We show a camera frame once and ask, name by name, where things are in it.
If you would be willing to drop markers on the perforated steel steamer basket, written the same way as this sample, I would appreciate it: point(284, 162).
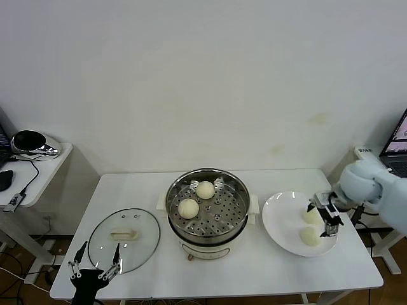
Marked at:
point(238, 197)

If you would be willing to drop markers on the small printed white label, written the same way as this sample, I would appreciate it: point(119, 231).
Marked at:
point(364, 150)

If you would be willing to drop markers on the white wall socket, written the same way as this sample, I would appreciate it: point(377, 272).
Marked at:
point(49, 217)

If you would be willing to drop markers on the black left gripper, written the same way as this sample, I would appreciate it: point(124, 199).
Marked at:
point(86, 281)

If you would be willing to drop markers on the white steamed baozi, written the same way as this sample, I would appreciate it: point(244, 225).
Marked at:
point(205, 190)
point(310, 237)
point(311, 217)
point(188, 209)

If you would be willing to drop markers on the white round plate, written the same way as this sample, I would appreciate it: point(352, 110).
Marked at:
point(280, 216)

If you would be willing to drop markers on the white side table with headset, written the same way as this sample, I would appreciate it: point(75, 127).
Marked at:
point(47, 178)

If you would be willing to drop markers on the open dark grey laptop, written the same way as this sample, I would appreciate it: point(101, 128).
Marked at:
point(397, 139)

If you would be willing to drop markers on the cream electric cooking pot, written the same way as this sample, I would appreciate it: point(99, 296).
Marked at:
point(206, 251)

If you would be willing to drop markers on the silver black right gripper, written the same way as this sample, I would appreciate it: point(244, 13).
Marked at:
point(329, 206)

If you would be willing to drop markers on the black computer mouse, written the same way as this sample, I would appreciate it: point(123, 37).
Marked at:
point(5, 180)

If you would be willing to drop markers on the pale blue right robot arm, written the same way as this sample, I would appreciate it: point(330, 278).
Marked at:
point(359, 181)

